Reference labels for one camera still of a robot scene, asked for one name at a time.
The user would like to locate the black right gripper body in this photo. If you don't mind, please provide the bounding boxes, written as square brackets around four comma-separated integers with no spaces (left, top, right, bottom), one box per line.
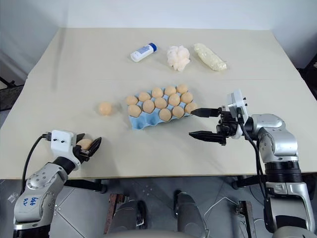
[216,105,243,138]

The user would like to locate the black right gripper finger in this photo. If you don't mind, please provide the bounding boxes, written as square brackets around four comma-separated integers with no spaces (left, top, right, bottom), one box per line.
[191,107,221,119]
[188,130,226,146]

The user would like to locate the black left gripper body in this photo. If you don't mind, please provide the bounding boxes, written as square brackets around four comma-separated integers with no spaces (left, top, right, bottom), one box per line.
[73,145,91,164]

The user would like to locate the tan egg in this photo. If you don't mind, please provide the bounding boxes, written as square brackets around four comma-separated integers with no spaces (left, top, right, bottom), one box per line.
[138,91,152,102]
[127,104,143,118]
[164,85,177,97]
[171,106,185,119]
[151,87,164,99]
[180,92,194,104]
[99,102,114,117]
[142,100,156,114]
[154,97,167,109]
[158,108,172,122]
[76,138,94,151]
[184,102,198,114]
[168,93,181,106]
[125,95,139,106]
[176,83,189,95]

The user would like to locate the blue egg carton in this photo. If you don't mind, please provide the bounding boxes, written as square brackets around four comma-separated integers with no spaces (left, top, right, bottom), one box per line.
[127,98,199,131]

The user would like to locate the black table leg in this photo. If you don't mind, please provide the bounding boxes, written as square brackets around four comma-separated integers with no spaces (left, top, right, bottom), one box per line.
[64,178,108,194]
[232,174,266,190]

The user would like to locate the rolled clear plastic bag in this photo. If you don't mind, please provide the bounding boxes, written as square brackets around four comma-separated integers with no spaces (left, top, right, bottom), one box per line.
[193,43,228,73]

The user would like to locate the crumpled white plastic wrap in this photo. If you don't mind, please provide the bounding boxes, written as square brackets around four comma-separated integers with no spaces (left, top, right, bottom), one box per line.
[166,45,191,73]

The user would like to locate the dark rounded robot leg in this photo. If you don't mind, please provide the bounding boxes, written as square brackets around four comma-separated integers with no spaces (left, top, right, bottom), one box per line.
[174,190,207,238]
[111,199,147,238]

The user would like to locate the small clear plastic bag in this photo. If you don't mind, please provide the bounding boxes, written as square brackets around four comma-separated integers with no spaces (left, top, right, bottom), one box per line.
[6,192,21,204]

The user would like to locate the white bottle with blue cap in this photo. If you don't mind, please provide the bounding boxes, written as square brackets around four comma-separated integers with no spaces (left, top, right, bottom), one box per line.
[130,43,159,62]

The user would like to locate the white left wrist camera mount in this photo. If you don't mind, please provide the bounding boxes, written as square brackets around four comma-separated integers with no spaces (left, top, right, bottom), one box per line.
[50,129,82,166]

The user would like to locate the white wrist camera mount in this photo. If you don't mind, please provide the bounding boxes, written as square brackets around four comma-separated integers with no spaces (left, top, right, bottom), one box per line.
[50,129,82,166]
[226,89,250,140]

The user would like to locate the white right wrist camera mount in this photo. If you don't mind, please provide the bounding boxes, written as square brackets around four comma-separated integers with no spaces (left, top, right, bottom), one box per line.
[226,89,250,140]

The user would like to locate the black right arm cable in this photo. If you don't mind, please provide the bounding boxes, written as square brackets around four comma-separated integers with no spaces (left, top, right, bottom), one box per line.
[237,113,271,232]

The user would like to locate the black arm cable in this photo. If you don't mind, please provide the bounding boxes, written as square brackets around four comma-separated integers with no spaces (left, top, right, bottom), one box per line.
[237,113,271,232]
[21,133,53,192]

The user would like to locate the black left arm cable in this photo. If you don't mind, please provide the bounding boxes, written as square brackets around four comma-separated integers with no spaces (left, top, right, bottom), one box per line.
[21,133,53,192]

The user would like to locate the rusty metal bracket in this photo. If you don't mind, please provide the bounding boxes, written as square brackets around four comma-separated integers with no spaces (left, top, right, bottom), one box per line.
[237,200,256,238]
[103,193,125,234]

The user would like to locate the white floor cable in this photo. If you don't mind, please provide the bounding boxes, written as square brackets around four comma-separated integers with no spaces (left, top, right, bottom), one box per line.
[204,196,239,224]

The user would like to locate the black equipment with frame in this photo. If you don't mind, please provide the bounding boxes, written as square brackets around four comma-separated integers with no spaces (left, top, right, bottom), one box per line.
[0,76,26,113]

